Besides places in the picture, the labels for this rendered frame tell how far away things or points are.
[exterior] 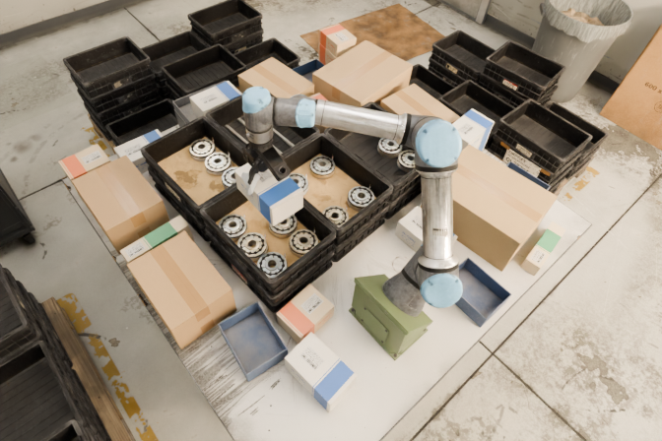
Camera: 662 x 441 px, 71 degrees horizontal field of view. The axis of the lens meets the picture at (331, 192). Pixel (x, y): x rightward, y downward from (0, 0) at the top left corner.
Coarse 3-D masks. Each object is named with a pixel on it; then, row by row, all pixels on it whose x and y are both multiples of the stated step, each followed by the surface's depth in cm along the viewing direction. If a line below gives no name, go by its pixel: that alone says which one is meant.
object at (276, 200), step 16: (240, 176) 146; (272, 176) 146; (288, 176) 147; (256, 192) 142; (272, 192) 142; (288, 192) 143; (256, 208) 149; (272, 208) 139; (288, 208) 144; (272, 224) 145
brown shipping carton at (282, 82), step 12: (276, 60) 231; (252, 72) 224; (264, 72) 224; (276, 72) 225; (288, 72) 225; (240, 84) 225; (252, 84) 218; (264, 84) 219; (276, 84) 219; (288, 84) 219; (300, 84) 220; (312, 84) 220; (276, 96) 213; (288, 96) 214
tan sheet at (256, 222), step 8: (240, 208) 176; (248, 208) 176; (248, 216) 174; (256, 216) 174; (248, 224) 171; (256, 224) 172; (264, 224) 172; (248, 232) 169; (272, 240) 168; (280, 240) 168; (288, 240) 168; (272, 248) 165; (280, 248) 166; (288, 248) 166; (288, 256) 164; (296, 256) 164; (256, 264) 161; (288, 264) 162
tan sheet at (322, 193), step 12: (300, 168) 190; (336, 168) 191; (312, 180) 186; (324, 180) 187; (336, 180) 187; (348, 180) 187; (312, 192) 183; (324, 192) 183; (336, 192) 183; (348, 192) 183; (312, 204) 179; (324, 204) 179; (336, 204) 179
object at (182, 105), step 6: (216, 84) 219; (204, 90) 216; (186, 96) 213; (174, 102) 211; (180, 102) 213; (186, 102) 215; (174, 108) 212; (180, 108) 213; (186, 108) 214; (180, 114) 208; (186, 114) 211; (192, 114) 211; (186, 120) 205
